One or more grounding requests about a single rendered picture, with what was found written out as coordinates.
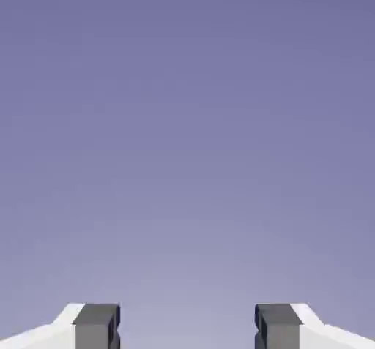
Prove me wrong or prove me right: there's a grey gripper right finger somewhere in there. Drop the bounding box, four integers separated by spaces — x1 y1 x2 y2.
253 302 375 349

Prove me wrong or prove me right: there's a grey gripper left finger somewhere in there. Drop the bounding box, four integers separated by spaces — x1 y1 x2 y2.
0 302 122 349

